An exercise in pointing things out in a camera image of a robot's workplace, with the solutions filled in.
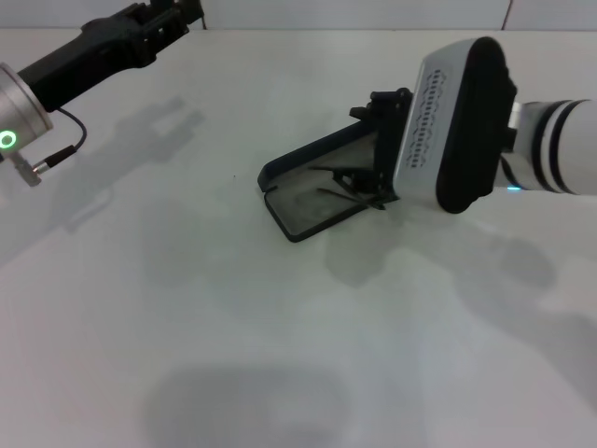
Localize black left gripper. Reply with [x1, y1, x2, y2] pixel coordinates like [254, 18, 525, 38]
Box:
[17, 0, 206, 111]

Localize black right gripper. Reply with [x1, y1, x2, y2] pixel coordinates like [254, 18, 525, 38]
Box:
[349, 87, 414, 207]

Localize black thin-frame glasses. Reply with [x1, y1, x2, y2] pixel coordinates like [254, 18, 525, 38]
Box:
[316, 165, 389, 214]

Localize black glasses case grey lining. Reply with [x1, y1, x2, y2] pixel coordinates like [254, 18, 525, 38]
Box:
[257, 121, 402, 243]

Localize silver black right wrist camera box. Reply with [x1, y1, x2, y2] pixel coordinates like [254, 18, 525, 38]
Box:
[391, 36, 521, 216]

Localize left arm cable with connector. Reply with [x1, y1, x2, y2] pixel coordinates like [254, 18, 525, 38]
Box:
[13, 107, 89, 188]

